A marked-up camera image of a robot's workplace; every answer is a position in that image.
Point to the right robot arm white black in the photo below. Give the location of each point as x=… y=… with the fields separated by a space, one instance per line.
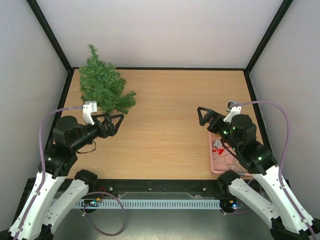
x=286 y=218

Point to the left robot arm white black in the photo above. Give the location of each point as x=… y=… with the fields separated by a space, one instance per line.
x=40 y=216

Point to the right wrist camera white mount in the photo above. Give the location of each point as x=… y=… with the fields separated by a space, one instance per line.
x=233 y=108

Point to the pink plastic basket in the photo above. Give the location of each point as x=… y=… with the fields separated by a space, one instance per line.
x=217 y=160

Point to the light blue cable duct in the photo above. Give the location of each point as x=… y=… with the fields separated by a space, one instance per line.
x=161 y=204

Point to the black aluminium rail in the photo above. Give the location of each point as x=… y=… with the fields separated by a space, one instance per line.
x=204 y=188

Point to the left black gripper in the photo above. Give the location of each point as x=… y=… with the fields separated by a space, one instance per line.
x=112 y=130

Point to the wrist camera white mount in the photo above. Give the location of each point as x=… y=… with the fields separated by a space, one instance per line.
x=89 y=108
x=233 y=108

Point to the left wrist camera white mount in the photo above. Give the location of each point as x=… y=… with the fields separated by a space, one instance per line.
x=89 y=108

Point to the silver gift box ornament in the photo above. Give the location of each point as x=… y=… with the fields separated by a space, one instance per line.
x=216 y=144

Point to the small green christmas tree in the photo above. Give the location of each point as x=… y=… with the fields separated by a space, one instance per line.
x=100 y=81

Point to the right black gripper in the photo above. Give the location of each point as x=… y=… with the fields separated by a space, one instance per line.
x=214 y=121

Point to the red ribbon bow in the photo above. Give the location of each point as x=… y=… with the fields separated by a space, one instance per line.
x=218 y=151

